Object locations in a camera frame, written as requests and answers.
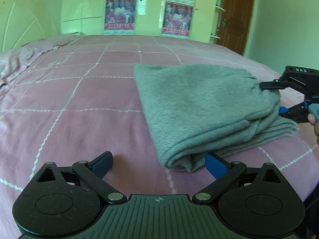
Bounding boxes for cream round headboard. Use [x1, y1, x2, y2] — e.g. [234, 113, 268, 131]
[1, 0, 58, 51]

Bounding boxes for cream white wardrobe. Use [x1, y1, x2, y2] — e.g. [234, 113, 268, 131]
[61, 0, 217, 43]

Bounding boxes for person's right hand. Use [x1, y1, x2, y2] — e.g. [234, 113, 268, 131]
[308, 113, 319, 145]

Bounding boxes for pink pillow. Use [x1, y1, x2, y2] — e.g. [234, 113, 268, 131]
[0, 33, 85, 86]

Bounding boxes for lower right red poster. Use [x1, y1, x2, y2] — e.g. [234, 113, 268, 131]
[161, 2, 192, 39]

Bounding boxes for lower left red poster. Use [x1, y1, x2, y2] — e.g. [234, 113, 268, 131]
[103, 0, 136, 35]

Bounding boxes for corner wall shelves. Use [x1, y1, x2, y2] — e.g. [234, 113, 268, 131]
[210, 0, 225, 44]

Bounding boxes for grey pants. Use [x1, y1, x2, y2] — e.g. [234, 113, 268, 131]
[134, 64, 297, 172]

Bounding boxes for red poster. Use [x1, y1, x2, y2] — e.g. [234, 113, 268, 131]
[103, 0, 136, 35]
[161, 2, 192, 39]

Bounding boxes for brown wooden door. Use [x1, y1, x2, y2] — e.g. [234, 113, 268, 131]
[217, 0, 254, 55]

